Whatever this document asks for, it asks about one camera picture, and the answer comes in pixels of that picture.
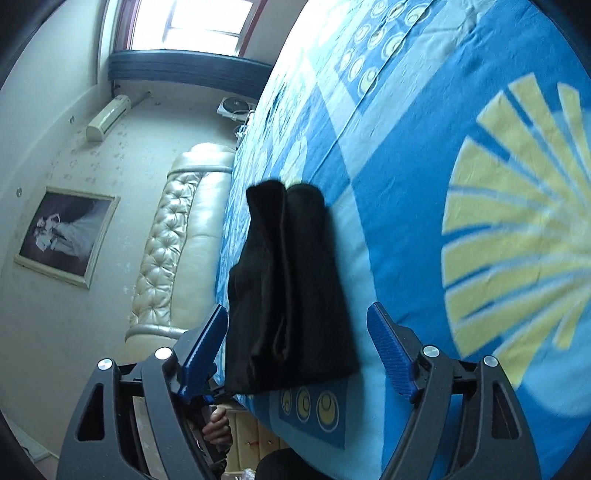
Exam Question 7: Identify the black pants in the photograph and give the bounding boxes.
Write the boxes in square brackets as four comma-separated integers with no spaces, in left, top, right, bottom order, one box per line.
[225,180,362,395]

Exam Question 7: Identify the blue printed bed sheet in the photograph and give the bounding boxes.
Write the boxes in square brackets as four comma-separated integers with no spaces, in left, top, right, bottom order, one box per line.
[215,0,591,480]

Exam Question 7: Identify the person's left hand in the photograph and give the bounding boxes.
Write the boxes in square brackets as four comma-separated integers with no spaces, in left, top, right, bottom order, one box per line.
[203,405,232,455]

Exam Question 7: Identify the framed wall picture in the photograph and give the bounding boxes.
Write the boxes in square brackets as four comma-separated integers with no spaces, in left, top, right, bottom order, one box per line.
[14,186,121,289]

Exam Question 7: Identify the white air conditioner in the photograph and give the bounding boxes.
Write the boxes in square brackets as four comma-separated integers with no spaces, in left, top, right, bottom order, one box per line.
[86,95,132,141]

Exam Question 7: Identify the window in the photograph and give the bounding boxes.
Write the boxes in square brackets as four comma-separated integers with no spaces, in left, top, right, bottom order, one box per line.
[99,0,282,58]

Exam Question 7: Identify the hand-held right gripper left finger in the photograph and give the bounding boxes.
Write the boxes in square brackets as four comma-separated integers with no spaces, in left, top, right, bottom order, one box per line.
[56,304,230,480]

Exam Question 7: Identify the white box fan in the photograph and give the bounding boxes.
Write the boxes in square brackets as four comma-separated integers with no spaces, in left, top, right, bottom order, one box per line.
[217,96,257,123]

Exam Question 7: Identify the person's dark clothing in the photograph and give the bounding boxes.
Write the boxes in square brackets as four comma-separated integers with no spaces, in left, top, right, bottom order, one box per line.
[256,449,319,480]

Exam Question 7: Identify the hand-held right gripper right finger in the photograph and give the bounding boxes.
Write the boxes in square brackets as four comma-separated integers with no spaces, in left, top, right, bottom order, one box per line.
[367,302,541,480]

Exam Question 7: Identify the cream nightstand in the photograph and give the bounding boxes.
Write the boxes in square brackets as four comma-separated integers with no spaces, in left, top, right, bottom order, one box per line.
[228,406,289,476]

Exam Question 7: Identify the cream leather headboard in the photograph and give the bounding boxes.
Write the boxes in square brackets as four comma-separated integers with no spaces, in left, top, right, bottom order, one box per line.
[126,143,236,356]

